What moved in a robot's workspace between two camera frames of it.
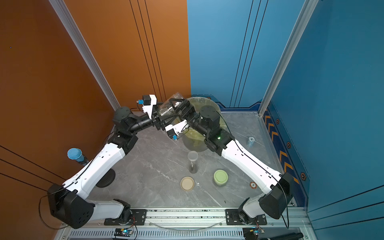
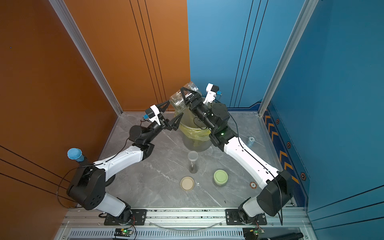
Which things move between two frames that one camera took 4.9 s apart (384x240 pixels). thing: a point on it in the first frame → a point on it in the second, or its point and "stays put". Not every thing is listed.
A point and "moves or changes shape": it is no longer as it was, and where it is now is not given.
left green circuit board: x=123 y=232 stays put
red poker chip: x=253 y=185 stays put
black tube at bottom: x=287 y=236 stays put
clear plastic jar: x=168 y=106 moves or changes shape
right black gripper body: x=193 y=117 → x=203 y=109
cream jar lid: x=187 y=183 stays put
